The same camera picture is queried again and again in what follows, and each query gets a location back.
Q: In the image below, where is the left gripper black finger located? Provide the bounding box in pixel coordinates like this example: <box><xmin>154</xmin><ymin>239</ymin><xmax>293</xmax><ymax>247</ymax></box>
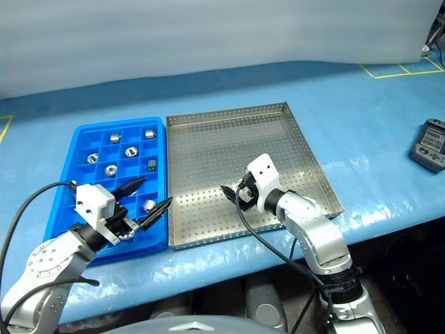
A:
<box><xmin>137</xmin><ymin>196</ymin><xmax>174</xmax><ymax>232</ymax></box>
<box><xmin>111</xmin><ymin>177</ymin><xmax>149</xmax><ymax>201</ymax></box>

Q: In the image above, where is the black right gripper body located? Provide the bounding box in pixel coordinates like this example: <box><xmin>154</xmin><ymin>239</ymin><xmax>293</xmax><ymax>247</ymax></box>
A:
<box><xmin>238</xmin><ymin>172</ymin><xmax>260</xmax><ymax>205</ymax></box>

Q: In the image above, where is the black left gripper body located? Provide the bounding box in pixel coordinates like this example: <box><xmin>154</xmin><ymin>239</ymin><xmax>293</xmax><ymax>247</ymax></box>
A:
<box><xmin>105</xmin><ymin>205</ymin><xmax>140</xmax><ymax>234</ymax></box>

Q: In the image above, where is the blue compartment tray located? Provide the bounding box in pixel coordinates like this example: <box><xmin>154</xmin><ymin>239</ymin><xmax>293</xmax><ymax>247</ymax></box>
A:
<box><xmin>43</xmin><ymin>117</ymin><xmax>170</xmax><ymax>267</ymax></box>

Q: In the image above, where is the perforated metal tray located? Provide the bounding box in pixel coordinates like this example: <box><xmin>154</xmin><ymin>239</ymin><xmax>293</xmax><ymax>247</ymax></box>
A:
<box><xmin>165</xmin><ymin>100</ymin><xmax>345</xmax><ymax>251</ymax></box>

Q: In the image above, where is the dark grey rounded housing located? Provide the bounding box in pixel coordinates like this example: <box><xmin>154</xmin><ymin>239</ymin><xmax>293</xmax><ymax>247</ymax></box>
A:
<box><xmin>243</xmin><ymin>278</ymin><xmax>289</xmax><ymax>331</ymax></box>

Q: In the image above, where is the grey robot torso shell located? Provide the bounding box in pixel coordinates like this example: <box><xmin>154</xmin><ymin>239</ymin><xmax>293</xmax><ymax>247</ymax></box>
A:
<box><xmin>121</xmin><ymin>315</ymin><xmax>275</xmax><ymax>334</ymax></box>

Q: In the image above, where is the white backdrop sheet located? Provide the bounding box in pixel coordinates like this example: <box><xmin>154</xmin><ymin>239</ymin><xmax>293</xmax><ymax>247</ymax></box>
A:
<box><xmin>0</xmin><ymin>0</ymin><xmax>442</xmax><ymax>100</ymax></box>

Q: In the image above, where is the grey handheld controller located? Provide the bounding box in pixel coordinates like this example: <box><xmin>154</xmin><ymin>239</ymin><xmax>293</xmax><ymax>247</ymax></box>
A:
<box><xmin>410</xmin><ymin>118</ymin><xmax>445</xmax><ymax>174</ymax></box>

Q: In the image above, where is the dark cluttered shelf rack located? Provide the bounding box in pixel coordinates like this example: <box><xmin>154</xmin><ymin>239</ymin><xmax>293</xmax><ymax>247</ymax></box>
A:
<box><xmin>429</xmin><ymin>0</ymin><xmax>445</xmax><ymax>46</ymax></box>

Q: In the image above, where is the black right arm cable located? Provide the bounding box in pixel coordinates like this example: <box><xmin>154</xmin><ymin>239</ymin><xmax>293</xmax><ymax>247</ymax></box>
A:
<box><xmin>234</xmin><ymin>186</ymin><xmax>334</xmax><ymax>334</ymax></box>

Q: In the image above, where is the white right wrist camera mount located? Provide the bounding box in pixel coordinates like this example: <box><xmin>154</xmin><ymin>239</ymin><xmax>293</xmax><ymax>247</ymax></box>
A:
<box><xmin>245</xmin><ymin>152</ymin><xmax>281</xmax><ymax>213</ymax></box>

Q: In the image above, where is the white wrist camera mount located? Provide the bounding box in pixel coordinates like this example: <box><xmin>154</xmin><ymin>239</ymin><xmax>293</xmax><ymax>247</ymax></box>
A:
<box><xmin>74</xmin><ymin>183</ymin><xmax>121</xmax><ymax>244</ymax></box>
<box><xmin>245</xmin><ymin>152</ymin><xmax>281</xmax><ymax>213</ymax></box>

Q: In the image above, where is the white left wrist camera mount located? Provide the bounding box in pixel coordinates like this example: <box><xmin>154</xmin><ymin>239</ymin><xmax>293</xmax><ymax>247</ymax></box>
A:
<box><xmin>74</xmin><ymin>183</ymin><xmax>121</xmax><ymax>244</ymax></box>

